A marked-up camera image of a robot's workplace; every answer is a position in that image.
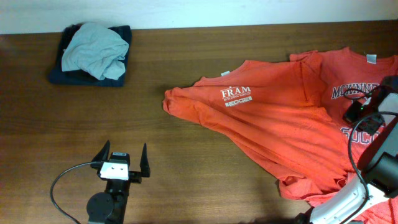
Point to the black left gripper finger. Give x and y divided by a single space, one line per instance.
144 163
103 154

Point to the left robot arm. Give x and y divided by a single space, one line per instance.
110 205

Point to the red soccer t-shirt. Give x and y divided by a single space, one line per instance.
343 69

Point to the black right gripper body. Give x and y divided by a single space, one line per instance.
357 112

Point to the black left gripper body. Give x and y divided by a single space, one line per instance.
121 188

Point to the red FRAM t-shirt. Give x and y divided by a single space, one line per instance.
271 111

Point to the folded dark navy garment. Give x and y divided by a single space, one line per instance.
77 77

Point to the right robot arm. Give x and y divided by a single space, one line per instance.
376 170

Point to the light grey crumpled garment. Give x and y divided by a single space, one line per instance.
97 50

